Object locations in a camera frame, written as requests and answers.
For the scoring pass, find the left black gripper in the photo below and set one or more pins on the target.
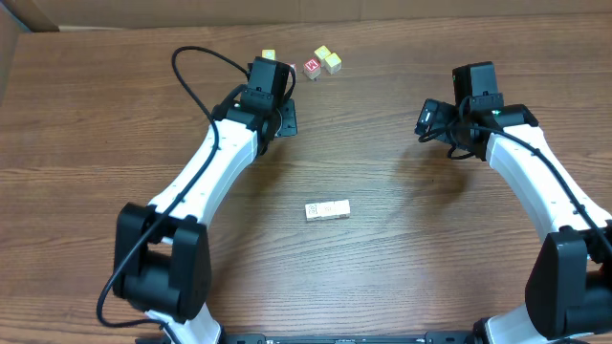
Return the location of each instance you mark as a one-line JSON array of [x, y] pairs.
[[288, 125]]

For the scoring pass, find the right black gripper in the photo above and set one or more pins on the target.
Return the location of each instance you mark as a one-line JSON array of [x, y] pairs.
[[441, 110]]

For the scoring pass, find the white patterned block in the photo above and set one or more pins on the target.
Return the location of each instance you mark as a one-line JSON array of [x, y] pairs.
[[311, 212]]

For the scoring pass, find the red framed block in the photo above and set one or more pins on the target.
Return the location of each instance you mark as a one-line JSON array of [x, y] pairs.
[[326, 210]]

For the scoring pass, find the plain white block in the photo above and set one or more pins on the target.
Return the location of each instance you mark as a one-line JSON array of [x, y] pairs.
[[342, 209]]

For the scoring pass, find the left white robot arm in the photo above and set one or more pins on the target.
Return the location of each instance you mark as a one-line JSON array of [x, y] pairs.
[[162, 255]]

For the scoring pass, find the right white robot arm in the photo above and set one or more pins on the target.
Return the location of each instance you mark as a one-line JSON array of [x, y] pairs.
[[568, 293]]

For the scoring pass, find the red block letter E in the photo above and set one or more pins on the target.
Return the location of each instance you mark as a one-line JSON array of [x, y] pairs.
[[312, 68]]

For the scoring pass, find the yellow block far left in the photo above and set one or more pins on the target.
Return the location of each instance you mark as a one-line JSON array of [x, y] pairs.
[[269, 54]]

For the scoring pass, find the yellow block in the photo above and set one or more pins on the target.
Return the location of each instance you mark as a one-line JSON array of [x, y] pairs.
[[269, 54], [321, 53], [332, 63]]

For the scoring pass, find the yellow block right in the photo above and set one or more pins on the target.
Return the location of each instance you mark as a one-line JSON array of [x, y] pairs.
[[332, 63]]

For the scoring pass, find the yellow block upper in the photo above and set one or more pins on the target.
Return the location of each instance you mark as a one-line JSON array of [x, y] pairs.
[[321, 53]]

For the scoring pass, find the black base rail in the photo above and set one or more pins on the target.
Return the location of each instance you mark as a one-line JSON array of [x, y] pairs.
[[444, 337]]

